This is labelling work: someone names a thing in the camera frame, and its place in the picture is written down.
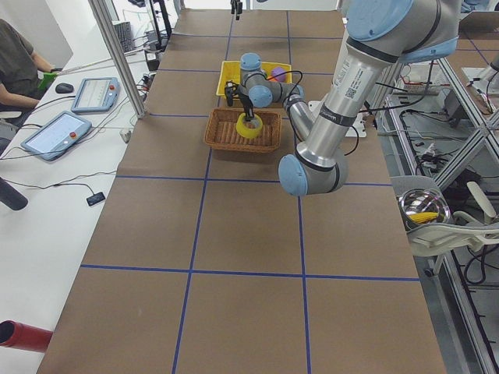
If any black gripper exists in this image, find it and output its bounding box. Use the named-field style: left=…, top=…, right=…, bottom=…
left=230, top=0, right=242, bottom=14
left=238, top=93, right=254, bottom=122

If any yellow clear tape roll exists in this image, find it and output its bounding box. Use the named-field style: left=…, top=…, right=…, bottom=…
left=235, top=113, right=264, bottom=139

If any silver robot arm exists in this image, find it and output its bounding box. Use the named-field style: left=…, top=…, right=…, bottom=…
left=236, top=1, right=462, bottom=196

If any brown wicker basket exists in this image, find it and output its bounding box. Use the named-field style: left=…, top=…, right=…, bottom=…
left=204, top=108, right=281, bottom=153

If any yellow plastic basket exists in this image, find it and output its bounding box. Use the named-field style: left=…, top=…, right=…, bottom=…
left=216, top=61, right=292, bottom=97

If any purple foam block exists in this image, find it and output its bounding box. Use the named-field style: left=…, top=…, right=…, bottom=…
left=270, top=65, right=288, bottom=83

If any black keyboard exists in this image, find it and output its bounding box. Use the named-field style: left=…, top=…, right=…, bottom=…
left=113, top=21, right=135, bottom=52

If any upper teach pendant tablet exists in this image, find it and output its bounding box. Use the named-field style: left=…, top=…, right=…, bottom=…
left=71, top=77, right=120, bottom=115

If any teach pendant tablet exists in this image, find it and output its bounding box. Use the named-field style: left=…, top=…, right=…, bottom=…
left=21, top=111, right=91, bottom=161
left=71, top=77, right=120, bottom=115

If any small black usb device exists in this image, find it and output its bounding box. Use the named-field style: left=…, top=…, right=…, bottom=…
left=86, top=192, right=105, bottom=206

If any black computer mouse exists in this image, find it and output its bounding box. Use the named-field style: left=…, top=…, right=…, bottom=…
left=55, top=83, right=74, bottom=94

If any steel bowl with corn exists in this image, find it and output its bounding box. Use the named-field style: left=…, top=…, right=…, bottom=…
left=398, top=189, right=451, bottom=231

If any lower teach pendant tablet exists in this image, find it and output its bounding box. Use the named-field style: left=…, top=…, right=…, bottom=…
left=21, top=111, right=91, bottom=161

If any seated person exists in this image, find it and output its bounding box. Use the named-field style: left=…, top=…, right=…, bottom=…
left=0, top=19, right=62, bottom=115

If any red cylinder bottle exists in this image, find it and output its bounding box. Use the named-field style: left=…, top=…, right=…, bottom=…
left=1, top=320, right=53, bottom=353

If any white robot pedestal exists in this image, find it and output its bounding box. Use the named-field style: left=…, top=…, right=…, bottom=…
left=307, top=99, right=367, bottom=138

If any aluminium frame post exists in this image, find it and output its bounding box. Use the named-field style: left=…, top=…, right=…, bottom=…
left=88, top=0, right=145, bottom=118

